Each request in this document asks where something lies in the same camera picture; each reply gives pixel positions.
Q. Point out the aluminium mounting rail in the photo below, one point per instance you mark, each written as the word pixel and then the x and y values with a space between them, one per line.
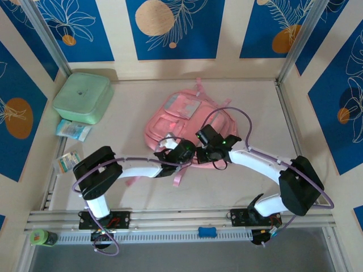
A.
pixel 181 218

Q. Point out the pink school backpack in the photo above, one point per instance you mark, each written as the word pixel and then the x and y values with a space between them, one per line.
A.
pixel 170 124

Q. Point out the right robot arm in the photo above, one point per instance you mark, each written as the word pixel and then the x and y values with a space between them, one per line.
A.
pixel 300 187

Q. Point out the aluminium frame post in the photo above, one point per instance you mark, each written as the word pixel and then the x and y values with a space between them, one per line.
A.
pixel 303 37
pixel 47 37

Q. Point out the aluminium side rail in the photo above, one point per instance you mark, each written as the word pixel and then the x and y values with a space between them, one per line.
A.
pixel 287 113

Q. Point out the mint green square case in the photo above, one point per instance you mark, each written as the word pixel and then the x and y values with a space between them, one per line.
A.
pixel 82 96

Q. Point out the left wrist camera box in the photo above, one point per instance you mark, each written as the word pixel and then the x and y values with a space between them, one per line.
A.
pixel 170 141

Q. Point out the green tape roll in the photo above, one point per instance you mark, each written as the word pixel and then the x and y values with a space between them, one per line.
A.
pixel 39 237

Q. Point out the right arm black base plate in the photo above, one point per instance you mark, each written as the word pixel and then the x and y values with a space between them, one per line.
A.
pixel 239 217

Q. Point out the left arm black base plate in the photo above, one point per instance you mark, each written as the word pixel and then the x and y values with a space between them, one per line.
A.
pixel 122 219

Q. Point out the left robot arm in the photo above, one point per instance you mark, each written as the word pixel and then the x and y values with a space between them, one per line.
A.
pixel 96 175

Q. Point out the blue white tissue pack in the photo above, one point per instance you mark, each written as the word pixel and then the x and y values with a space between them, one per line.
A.
pixel 72 130

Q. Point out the blue bone-shaped clip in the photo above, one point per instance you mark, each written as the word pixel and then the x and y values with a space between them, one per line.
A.
pixel 207 231

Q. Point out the green white tissue packet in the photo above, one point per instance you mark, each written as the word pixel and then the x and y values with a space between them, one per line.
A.
pixel 68 163

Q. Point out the small black controller board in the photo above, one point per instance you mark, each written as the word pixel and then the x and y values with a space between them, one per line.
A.
pixel 261 238
pixel 99 237

